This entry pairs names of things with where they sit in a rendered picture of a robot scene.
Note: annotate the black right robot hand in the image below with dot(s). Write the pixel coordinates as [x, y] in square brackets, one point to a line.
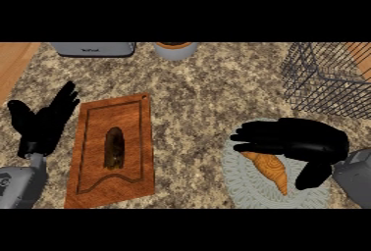
[299, 140]

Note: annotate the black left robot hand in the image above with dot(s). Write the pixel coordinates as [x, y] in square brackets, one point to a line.
[46, 122]

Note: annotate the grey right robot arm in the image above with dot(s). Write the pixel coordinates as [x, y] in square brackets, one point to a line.
[353, 178]

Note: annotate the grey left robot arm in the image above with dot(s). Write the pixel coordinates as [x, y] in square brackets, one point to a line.
[21, 183]

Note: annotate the pale grey woven placemat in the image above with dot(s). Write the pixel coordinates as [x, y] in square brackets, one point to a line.
[251, 186]

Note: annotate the brown wooden cutting board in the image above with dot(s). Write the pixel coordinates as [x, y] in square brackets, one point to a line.
[112, 152]

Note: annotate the grey toaster appliance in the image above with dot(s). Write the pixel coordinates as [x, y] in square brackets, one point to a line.
[93, 49]

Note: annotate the pale grey round container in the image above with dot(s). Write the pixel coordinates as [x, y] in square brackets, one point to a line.
[176, 49]

